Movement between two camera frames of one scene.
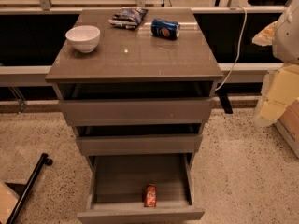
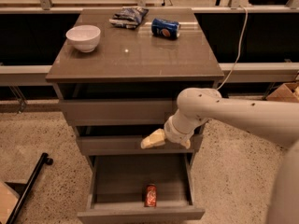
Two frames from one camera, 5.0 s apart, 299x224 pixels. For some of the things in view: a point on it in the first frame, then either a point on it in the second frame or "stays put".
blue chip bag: x=127 y=18 stays put
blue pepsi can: x=164 y=29 stays put
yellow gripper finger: x=264 y=37 -> x=177 y=128
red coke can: x=149 y=196 stays put
